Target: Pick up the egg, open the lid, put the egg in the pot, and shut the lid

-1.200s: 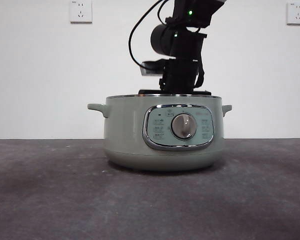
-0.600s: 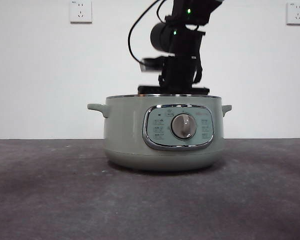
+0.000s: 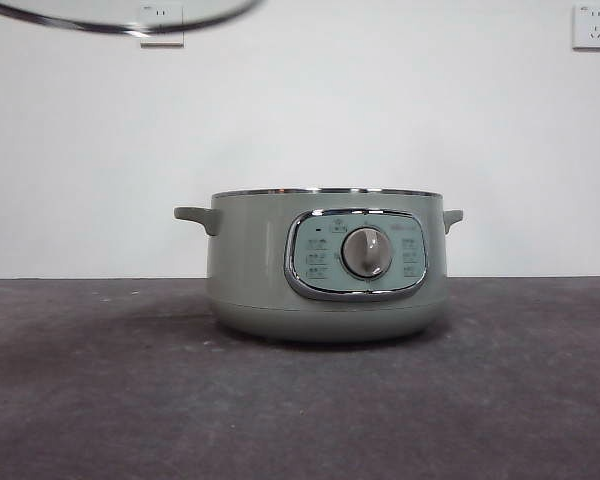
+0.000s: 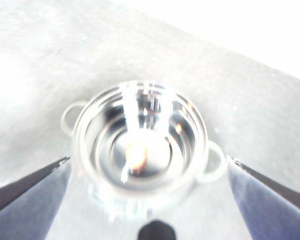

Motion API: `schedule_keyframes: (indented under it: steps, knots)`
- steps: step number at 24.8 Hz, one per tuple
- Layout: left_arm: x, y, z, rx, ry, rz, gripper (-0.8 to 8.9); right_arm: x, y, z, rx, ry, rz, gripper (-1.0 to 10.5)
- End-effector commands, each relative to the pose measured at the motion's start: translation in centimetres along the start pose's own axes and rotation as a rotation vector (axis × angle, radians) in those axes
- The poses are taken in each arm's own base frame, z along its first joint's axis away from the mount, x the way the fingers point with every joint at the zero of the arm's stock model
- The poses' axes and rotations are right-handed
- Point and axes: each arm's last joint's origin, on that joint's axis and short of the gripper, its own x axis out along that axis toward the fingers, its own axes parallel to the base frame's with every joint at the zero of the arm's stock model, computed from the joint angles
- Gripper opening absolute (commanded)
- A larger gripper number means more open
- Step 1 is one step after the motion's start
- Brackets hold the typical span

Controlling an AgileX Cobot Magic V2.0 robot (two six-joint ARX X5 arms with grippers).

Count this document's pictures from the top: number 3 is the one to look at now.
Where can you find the glass lid with green knob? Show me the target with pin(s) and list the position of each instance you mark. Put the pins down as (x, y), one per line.
(130, 26)

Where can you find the pale green electric cooking pot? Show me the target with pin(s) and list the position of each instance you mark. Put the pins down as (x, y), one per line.
(250, 270)

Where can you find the white wall power socket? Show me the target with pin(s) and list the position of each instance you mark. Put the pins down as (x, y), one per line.
(162, 42)
(590, 30)

